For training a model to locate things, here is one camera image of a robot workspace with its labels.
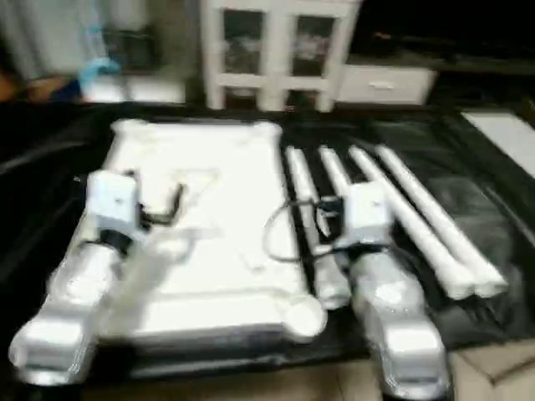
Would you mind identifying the white drawer unit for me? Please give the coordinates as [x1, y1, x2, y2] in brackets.
[339, 65, 437, 105]

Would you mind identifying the white plastic table leg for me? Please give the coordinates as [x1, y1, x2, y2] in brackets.
[286, 148, 352, 310]
[347, 145, 479, 300]
[319, 146, 360, 206]
[374, 145, 509, 297]

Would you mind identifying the blue plastic tool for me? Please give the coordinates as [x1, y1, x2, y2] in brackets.
[79, 25, 122, 84]

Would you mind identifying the white flat board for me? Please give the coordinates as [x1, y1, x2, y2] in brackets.
[461, 111, 535, 180]

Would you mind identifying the black work mat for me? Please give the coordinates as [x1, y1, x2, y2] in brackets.
[0, 104, 535, 377]

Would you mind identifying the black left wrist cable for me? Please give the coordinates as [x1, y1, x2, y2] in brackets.
[138, 182, 186, 228]

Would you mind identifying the white plastic table top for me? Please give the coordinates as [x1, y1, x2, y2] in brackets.
[79, 119, 329, 343]

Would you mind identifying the white glass-door cabinet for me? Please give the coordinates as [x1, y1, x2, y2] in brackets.
[201, 0, 362, 112]

